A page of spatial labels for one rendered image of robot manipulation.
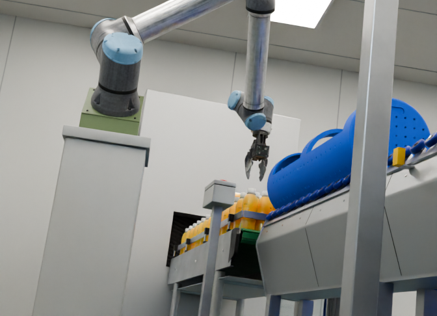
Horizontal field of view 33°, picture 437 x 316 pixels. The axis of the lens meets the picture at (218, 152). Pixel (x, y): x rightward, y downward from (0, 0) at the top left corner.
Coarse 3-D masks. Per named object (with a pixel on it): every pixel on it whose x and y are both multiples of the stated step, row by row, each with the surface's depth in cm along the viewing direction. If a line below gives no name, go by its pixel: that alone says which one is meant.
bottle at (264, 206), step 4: (264, 196) 322; (268, 196) 322; (260, 200) 321; (264, 200) 320; (268, 200) 320; (260, 204) 320; (264, 204) 319; (268, 204) 320; (260, 208) 320; (264, 208) 319; (268, 208) 319; (260, 212) 319; (264, 212) 319; (268, 212) 319; (256, 220) 320; (260, 220) 318; (256, 224) 319; (260, 224) 317; (256, 228) 318; (260, 228) 317
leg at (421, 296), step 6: (420, 294) 204; (426, 294) 202; (432, 294) 203; (420, 300) 204; (426, 300) 202; (432, 300) 202; (420, 306) 203; (426, 306) 201; (432, 306) 202; (420, 312) 202; (426, 312) 201; (432, 312) 201
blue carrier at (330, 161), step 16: (352, 112) 235; (400, 112) 233; (416, 112) 234; (352, 128) 227; (400, 128) 231; (416, 128) 233; (336, 144) 237; (352, 144) 226; (400, 144) 230; (288, 160) 313; (304, 160) 265; (320, 160) 250; (336, 160) 238; (272, 176) 302; (288, 176) 282; (304, 176) 266; (320, 176) 253; (336, 176) 243; (272, 192) 302; (288, 192) 286; (304, 192) 272
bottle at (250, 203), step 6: (252, 192) 321; (246, 198) 319; (252, 198) 319; (246, 204) 318; (252, 204) 318; (246, 210) 317; (252, 210) 317; (240, 222) 318; (246, 222) 316; (252, 222) 316; (240, 228) 317; (246, 228) 315; (252, 228) 316
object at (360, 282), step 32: (384, 0) 167; (384, 32) 165; (384, 64) 164; (384, 96) 162; (384, 128) 160; (352, 160) 162; (384, 160) 158; (352, 192) 159; (384, 192) 157; (352, 224) 156; (352, 256) 153; (352, 288) 150
